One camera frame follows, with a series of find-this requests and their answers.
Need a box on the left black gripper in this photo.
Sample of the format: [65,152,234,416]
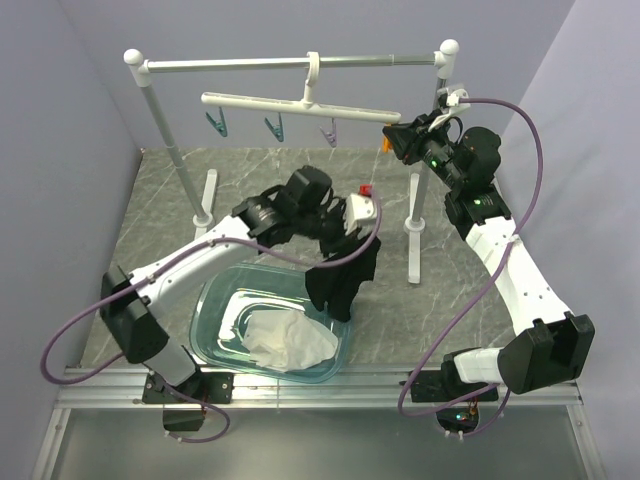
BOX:
[297,197,364,259]

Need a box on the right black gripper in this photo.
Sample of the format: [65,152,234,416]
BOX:
[383,109,466,191]

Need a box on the orange clothespin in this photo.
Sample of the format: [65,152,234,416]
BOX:
[382,136,392,153]

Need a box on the black underwear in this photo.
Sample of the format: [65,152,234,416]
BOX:
[305,237,381,323]

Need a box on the white plastic clip hanger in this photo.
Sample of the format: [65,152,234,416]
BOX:
[201,51,401,124]

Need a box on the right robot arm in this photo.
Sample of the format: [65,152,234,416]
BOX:
[383,111,595,401]

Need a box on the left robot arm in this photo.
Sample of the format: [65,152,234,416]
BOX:
[100,166,381,402]

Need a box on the purple clothespin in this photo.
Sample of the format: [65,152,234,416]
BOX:
[319,118,338,149]

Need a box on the teal clothespin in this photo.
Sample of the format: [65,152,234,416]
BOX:
[264,114,285,143]
[205,107,228,138]

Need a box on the white metal drying rack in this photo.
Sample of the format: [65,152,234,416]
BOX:
[123,37,460,285]

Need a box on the white cloth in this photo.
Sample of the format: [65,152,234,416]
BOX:
[242,310,339,372]

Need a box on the translucent teal plastic basin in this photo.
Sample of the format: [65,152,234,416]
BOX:
[190,263,352,384]

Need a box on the teal clothespin far left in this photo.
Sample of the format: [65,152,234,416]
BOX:
[205,107,228,138]

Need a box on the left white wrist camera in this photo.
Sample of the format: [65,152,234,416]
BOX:
[343,184,377,235]

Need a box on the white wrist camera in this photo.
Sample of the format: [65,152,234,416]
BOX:
[343,184,377,235]
[428,84,469,132]

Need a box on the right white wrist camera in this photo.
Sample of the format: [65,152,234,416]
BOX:
[428,84,469,132]

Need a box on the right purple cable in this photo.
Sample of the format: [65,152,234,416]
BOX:
[396,96,544,437]

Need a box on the aluminium mounting rail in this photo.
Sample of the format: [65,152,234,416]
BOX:
[53,363,585,412]

